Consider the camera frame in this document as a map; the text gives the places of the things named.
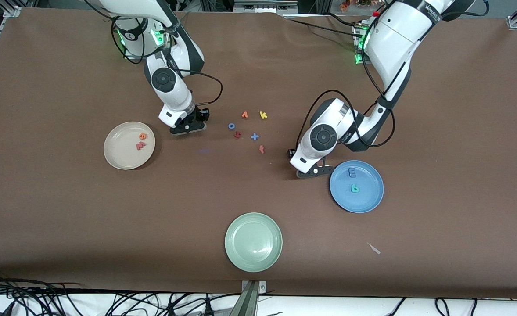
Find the light brown plate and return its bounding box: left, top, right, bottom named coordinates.
left=103, top=122, right=156, bottom=170

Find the silver corner bracket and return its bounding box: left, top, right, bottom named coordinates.
left=241, top=280, right=267, bottom=295

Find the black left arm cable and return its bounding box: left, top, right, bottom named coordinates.
left=294, top=13, right=397, bottom=152

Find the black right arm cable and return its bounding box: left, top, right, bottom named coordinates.
left=111, top=15, right=223, bottom=107

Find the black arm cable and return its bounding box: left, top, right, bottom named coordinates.
left=111, top=15, right=223, bottom=107
left=294, top=13, right=397, bottom=152

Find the grey equipment box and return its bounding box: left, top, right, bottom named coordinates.
left=233, top=0, right=299, bottom=13

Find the black cable bundle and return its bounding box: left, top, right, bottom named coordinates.
left=0, top=269, right=241, bottom=316

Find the black cable on table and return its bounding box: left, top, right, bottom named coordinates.
left=285, top=17, right=361, bottom=38

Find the aluminium profile post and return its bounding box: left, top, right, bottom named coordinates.
left=229, top=281, right=259, bottom=316

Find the blue plate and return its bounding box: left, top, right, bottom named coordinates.
left=329, top=160, right=384, bottom=214

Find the orange background clutter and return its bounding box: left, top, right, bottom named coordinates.
left=340, top=0, right=373, bottom=10

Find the green plate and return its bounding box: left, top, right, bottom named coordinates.
left=224, top=212, right=283, bottom=273

